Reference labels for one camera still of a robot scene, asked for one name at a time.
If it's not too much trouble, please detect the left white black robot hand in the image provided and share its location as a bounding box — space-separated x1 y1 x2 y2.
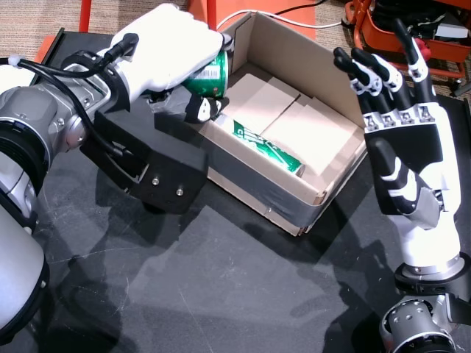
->
99 3 231 124

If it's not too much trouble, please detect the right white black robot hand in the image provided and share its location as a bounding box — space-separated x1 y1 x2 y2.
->
333 18 463 271

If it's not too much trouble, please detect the green Chilsung cider can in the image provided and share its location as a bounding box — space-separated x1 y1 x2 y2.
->
215 113 306 177
180 49 231 99

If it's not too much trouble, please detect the cardboard box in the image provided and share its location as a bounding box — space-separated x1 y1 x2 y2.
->
154 10 369 237

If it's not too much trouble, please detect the white box in cart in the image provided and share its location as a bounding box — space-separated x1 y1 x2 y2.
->
436 22 470 40

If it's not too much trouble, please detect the orange floor plate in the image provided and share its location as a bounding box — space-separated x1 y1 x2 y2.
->
187 0 317 40

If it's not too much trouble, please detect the orange corner plate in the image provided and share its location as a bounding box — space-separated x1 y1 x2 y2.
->
35 36 54 63

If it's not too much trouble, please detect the orange metal cart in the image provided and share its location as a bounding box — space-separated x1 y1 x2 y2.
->
344 0 471 99

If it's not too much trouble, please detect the black bag in cart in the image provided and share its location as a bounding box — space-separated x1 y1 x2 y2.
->
371 0 450 38

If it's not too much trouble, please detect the white side table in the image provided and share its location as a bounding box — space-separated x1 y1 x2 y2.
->
0 58 36 89

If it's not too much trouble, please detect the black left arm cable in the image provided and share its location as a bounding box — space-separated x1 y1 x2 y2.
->
7 32 148 163

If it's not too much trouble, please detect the orange metal post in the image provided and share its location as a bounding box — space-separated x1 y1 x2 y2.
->
79 0 92 33

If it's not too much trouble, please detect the black floor cable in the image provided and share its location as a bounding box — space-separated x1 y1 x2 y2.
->
275 0 327 15

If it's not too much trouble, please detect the white floor cable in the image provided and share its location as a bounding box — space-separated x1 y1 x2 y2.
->
216 10 343 32

